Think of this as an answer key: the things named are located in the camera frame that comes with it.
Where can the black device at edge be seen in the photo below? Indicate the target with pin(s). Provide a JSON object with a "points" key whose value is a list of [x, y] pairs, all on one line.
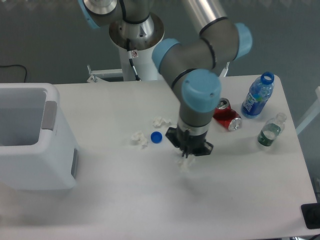
{"points": [[311, 215]]}

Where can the clear green label bottle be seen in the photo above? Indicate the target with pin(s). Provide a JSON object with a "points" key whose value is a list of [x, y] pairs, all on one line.
{"points": [[272, 129]]}

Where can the blue plastic drink bottle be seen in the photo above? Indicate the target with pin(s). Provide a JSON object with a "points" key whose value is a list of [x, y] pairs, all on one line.
{"points": [[259, 93]]}

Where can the blue bottle cap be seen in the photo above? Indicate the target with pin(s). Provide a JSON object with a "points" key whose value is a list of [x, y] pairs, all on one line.
{"points": [[156, 137]]}

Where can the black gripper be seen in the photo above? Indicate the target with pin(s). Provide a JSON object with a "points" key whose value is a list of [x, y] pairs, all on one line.
{"points": [[187, 143]]}

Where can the white plastic bin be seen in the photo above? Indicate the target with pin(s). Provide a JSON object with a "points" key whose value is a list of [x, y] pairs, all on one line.
{"points": [[38, 150]]}

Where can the long white crumpled paper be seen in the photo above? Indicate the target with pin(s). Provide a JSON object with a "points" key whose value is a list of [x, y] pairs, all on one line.
{"points": [[159, 122]]}

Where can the crushed red soda can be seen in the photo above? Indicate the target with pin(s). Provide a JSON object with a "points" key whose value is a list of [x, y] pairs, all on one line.
{"points": [[226, 116]]}

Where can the white frame at right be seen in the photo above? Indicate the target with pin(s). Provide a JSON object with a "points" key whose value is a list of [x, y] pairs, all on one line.
{"points": [[310, 114]]}

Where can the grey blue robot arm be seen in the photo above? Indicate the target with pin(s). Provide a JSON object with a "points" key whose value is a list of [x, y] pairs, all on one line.
{"points": [[187, 69]]}

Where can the small white paper ball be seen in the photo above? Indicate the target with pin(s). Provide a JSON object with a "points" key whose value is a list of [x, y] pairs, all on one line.
{"points": [[138, 138]]}

